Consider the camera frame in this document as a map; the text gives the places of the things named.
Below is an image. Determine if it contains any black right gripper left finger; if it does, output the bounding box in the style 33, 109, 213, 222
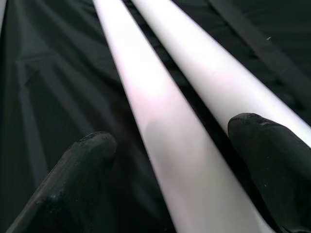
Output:
7, 132, 117, 233

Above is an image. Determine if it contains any white plastic table leg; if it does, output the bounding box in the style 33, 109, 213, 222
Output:
131, 0, 311, 149
93, 0, 275, 233

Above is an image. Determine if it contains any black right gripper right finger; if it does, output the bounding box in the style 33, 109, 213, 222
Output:
227, 113, 311, 233

